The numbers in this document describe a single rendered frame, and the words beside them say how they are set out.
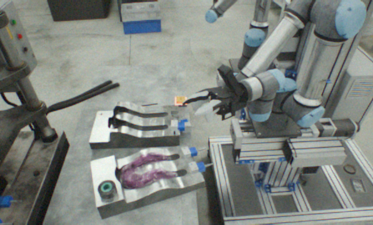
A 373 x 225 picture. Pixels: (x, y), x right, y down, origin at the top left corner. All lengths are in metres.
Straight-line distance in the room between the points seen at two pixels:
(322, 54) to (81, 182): 1.23
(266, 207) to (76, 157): 1.29
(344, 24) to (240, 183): 1.47
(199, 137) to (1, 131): 1.74
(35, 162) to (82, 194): 0.38
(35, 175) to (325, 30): 1.48
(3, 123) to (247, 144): 1.23
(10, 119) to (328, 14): 1.48
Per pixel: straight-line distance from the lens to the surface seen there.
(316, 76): 1.15
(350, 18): 1.03
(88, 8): 5.34
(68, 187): 1.53
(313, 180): 2.36
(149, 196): 1.32
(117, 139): 1.56
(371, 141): 3.25
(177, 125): 1.54
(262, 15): 1.78
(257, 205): 2.10
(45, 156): 1.74
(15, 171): 1.74
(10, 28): 1.77
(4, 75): 1.50
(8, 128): 1.60
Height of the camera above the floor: 1.98
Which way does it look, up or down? 42 degrees down
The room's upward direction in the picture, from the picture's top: straight up
